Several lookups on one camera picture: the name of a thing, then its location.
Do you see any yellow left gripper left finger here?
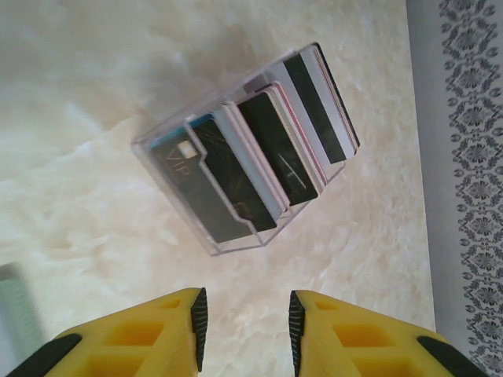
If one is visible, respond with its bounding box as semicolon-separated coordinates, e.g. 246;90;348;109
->
13;287;208;377

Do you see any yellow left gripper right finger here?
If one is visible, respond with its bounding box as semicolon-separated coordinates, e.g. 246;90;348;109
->
289;290;479;377

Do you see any clear acrylic card box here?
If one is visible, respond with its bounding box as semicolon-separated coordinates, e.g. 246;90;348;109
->
131;41;362;258

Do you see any black VIP card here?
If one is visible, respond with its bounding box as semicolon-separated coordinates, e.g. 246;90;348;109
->
148;116;278;243

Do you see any pale blue card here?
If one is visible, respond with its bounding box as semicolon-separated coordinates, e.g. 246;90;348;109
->
214;104;286;219

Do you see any white card red edge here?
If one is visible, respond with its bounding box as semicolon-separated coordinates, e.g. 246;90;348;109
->
270;81;329;193

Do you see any middle stack of cards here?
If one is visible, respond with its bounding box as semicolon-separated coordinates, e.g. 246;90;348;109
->
237;90;319;207

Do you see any teal card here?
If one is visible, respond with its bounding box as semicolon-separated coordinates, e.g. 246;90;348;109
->
151;113;215;147

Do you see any white card black stripe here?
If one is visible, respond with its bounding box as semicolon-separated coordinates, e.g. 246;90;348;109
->
265;52;350;166

